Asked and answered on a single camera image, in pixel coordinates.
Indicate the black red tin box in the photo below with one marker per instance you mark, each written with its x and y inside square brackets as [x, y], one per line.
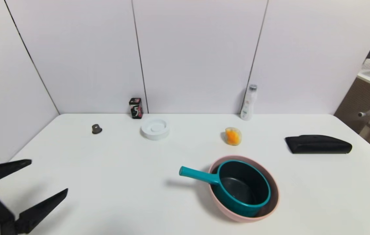
[136, 109]

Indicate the black soft pouch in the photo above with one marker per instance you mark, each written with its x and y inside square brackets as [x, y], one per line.
[318, 145]

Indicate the white bottle grey cap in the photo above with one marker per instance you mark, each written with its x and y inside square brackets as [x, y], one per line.
[247, 106]

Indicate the pink bowl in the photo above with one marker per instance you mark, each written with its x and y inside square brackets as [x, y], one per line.
[213, 195]

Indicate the small dark grey knob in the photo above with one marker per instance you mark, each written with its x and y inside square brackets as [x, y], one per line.
[96, 129]

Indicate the orange fruit jelly cup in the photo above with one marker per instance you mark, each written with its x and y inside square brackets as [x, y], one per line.
[233, 136]

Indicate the white round lid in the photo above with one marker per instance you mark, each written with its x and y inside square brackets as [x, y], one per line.
[155, 129]

